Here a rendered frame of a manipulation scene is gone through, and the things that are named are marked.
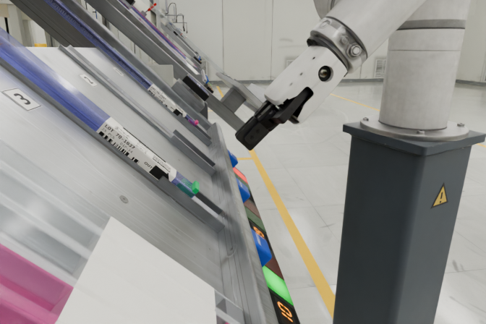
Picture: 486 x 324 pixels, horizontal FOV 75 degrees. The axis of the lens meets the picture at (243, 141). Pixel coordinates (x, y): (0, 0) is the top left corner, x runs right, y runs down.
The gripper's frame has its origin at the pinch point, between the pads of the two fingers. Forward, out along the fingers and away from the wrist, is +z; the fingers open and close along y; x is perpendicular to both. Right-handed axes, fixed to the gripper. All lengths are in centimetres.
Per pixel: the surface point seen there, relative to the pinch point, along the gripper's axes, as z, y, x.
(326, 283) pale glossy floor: 25, 50, -78
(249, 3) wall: -165, 749, -3
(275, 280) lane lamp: 6.4, -21.3, -4.6
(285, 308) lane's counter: 6.4, -24.5, -4.6
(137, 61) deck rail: 4.6, 8.0, 18.8
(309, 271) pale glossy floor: 28, 57, -76
